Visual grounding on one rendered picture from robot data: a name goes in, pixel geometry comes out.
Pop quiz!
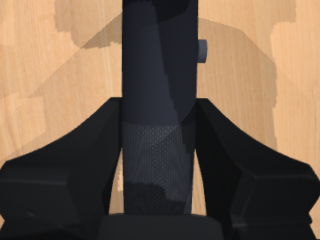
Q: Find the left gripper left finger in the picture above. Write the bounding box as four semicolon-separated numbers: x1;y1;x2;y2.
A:
0;97;122;240

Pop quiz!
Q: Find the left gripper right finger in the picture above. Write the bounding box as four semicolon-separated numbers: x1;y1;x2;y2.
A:
195;98;320;240

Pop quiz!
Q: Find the black flashlight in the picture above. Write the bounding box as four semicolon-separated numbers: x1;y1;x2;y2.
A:
121;0;208;214

